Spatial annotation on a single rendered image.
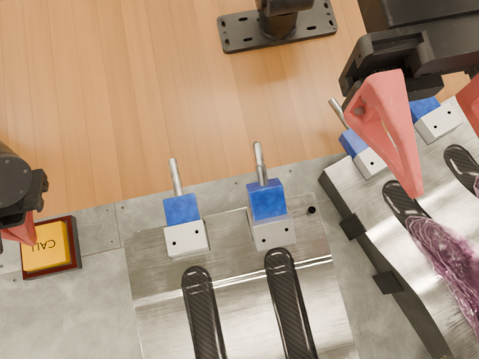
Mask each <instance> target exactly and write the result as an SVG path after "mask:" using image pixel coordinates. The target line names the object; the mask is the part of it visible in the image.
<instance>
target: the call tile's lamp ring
mask: <svg viewBox="0 0 479 359"><path fill-rule="evenodd" d="M59 221H61V222H64V221H66V222H67V228H68V239H69V245H70V251H71V262H72V264H68V265H64V266H58V267H55V268H52V269H46V270H42V271H36V272H33V273H29V274H28V273H27V271H24V266H23V259H22V251H21V243H19V246H20V254H21V268H22V276H23V279H29V278H33V277H36V276H42V275H45V274H51V273H55V272H58V271H64V270H67V269H73V268H77V261H76V250H75V244H74V239H73V228H72V222H71V215H69V216H65V217H59V218H55V219H50V220H46V221H42V222H36V223H34V226H35V227H36V226H40V225H43V224H49V223H53V222H59Z"/></svg>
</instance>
